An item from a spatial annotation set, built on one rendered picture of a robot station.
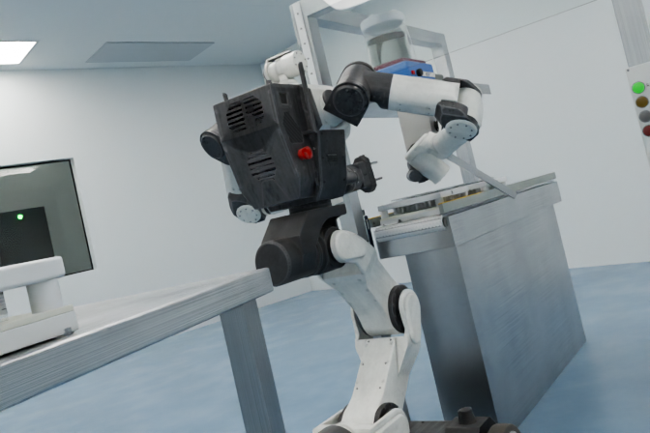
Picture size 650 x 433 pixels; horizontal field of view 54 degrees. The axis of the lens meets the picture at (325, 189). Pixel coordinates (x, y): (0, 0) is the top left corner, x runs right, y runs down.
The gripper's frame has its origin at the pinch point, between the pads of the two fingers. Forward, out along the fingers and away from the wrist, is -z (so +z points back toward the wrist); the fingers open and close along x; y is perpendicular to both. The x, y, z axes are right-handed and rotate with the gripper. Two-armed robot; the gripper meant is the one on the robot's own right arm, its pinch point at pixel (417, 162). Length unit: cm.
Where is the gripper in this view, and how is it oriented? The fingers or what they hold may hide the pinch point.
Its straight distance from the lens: 208.3
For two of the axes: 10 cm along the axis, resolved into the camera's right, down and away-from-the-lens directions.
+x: 2.3, 9.7, 0.2
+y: 9.7, -2.3, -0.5
